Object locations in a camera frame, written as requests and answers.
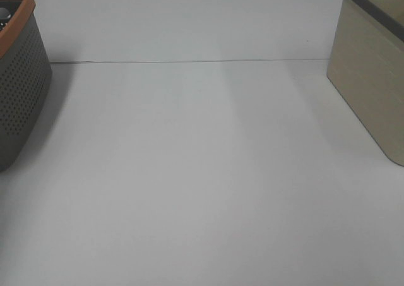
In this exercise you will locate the beige basket with grey rim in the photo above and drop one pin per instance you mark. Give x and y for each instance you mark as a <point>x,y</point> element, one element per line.
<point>366,67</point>

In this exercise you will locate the grey perforated basket orange rim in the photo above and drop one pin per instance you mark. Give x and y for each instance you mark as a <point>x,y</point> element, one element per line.
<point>25,76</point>

